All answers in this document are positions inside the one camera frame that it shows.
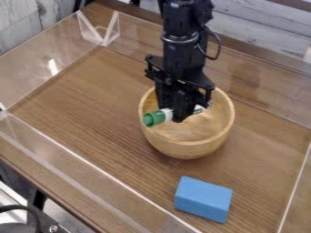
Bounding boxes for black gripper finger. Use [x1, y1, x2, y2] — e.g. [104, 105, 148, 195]
[155, 82, 174, 108]
[172, 88, 196, 123]

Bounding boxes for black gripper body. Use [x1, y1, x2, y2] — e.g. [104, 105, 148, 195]
[144, 43, 215, 106]

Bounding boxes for green and white marker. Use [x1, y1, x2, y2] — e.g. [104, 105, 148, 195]
[142, 105, 207, 127]

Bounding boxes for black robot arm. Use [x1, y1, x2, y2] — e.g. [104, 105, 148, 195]
[144, 0, 222, 123]

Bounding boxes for brown wooden bowl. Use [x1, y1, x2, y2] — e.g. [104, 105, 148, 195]
[138, 88, 236, 159]

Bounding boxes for blue foam block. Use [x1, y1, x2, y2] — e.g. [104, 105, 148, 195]
[174, 176, 234, 223]

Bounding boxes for clear acrylic tray walls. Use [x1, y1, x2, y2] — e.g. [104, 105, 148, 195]
[0, 9, 311, 233]

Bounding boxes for black metal bracket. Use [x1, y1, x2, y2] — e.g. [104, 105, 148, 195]
[39, 212, 71, 233]

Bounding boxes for black cable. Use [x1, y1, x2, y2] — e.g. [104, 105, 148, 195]
[0, 204, 43, 233]

